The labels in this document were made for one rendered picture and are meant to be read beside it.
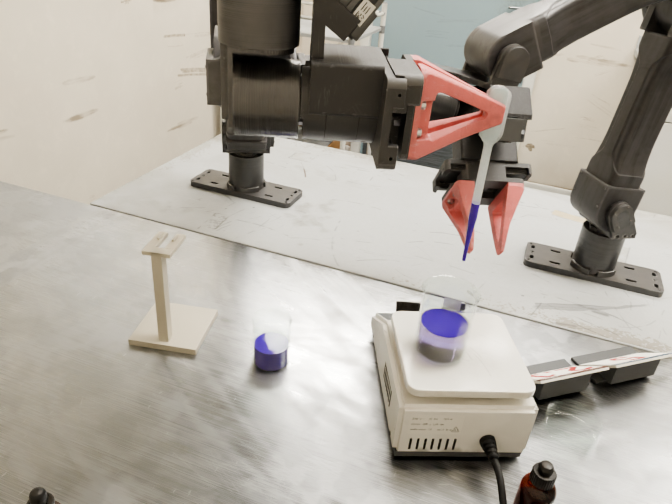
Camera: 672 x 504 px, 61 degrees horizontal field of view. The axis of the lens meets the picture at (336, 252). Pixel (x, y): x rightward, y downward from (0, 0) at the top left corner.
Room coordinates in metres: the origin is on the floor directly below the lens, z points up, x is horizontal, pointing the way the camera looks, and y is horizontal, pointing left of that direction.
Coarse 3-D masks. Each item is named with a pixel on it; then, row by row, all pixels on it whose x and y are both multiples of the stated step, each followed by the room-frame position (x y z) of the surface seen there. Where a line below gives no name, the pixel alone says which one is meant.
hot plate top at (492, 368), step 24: (408, 312) 0.50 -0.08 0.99; (408, 336) 0.46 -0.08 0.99; (480, 336) 0.47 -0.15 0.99; (504, 336) 0.47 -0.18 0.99; (408, 360) 0.42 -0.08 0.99; (480, 360) 0.43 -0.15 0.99; (504, 360) 0.43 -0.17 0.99; (408, 384) 0.39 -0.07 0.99; (432, 384) 0.39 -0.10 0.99; (456, 384) 0.39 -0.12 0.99; (480, 384) 0.40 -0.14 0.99; (504, 384) 0.40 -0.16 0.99; (528, 384) 0.40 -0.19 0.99
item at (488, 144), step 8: (488, 144) 0.44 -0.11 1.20; (488, 152) 0.44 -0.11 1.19; (480, 160) 0.44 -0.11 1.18; (488, 160) 0.44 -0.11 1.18; (480, 168) 0.44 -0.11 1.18; (480, 176) 0.44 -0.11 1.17; (480, 184) 0.44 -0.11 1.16; (480, 192) 0.44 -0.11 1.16; (472, 200) 0.44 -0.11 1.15; (480, 200) 0.44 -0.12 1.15
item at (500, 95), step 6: (498, 90) 0.44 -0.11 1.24; (492, 96) 0.44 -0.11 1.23; (498, 96) 0.44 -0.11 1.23; (504, 96) 0.44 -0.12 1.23; (504, 102) 0.44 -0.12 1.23; (498, 126) 0.44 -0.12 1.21; (480, 132) 0.44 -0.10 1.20; (486, 132) 0.44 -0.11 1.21; (492, 132) 0.44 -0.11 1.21; (498, 132) 0.44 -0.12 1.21; (486, 138) 0.44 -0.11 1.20; (492, 138) 0.44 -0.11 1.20
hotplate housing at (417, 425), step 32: (384, 320) 0.52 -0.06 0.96; (384, 352) 0.47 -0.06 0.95; (384, 384) 0.45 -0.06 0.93; (416, 416) 0.38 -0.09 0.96; (448, 416) 0.38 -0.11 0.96; (480, 416) 0.38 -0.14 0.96; (512, 416) 0.39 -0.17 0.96; (416, 448) 0.38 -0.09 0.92; (448, 448) 0.38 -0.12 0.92; (480, 448) 0.39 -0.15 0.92; (512, 448) 0.39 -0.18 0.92
